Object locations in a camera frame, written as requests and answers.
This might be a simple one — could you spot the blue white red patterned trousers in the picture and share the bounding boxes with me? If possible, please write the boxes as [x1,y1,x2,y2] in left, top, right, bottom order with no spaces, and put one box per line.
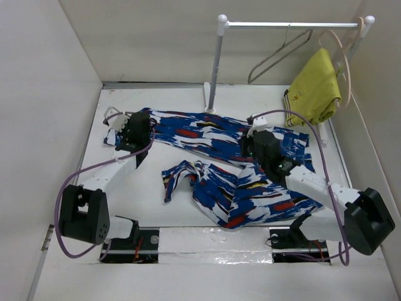
[103,108,323,230]

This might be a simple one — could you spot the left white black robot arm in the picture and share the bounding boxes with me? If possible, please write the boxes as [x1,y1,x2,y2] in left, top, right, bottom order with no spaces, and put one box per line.
[58,112,156,249]

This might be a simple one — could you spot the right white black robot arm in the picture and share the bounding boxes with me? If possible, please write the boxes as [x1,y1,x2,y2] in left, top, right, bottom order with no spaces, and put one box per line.
[240,130,395,255]

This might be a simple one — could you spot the beige wooden hanger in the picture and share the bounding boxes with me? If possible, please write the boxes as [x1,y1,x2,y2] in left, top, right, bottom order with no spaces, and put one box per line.
[318,29,352,108]

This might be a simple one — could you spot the yellow green shorts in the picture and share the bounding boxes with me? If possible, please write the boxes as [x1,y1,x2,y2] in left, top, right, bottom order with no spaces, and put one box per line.
[283,48,341,127]

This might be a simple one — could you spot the white garment rack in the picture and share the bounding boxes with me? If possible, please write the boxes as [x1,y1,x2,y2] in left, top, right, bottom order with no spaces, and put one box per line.
[202,14,375,148]

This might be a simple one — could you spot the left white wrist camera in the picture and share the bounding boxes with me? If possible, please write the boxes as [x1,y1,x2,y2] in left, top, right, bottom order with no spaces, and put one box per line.
[103,107,130,134]

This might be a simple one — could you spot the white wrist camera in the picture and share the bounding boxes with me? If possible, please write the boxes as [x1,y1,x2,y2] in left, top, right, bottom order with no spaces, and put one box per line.
[246,114,267,138]
[103,107,130,134]

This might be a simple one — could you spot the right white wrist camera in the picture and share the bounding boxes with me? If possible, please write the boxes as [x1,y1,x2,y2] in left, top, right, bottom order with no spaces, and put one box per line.
[246,114,267,138]

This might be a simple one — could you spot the grey wire hanger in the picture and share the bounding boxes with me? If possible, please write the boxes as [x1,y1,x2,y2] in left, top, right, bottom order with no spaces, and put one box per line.
[247,29,313,85]

